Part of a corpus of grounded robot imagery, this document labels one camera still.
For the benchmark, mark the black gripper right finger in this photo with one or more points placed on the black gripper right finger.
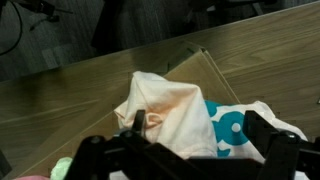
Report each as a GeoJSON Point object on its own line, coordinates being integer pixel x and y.
{"type": "Point", "coordinates": [283, 153]}

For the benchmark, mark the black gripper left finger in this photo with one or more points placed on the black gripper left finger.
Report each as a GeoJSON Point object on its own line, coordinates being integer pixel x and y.
{"type": "Point", "coordinates": [100, 160]}

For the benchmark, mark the pale cream towel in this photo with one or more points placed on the pale cream towel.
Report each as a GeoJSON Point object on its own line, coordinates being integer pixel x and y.
{"type": "Point", "coordinates": [61, 168]}

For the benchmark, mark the pink shirt with orange print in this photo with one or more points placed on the pink shirt with orange print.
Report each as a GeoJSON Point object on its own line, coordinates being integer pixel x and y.
{"type": "Point", "coordinates": [31, 177]}

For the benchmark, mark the peach shirt with colourful print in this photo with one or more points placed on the peach shirt with colourful print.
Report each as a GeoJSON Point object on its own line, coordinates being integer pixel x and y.
{"type": "Point", "coordinates": [173, 116]}

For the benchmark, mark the large cardboard box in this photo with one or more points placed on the large cardboard box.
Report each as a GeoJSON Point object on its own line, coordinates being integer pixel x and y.
{"type": "Point", "coordinates": [196, 76]}

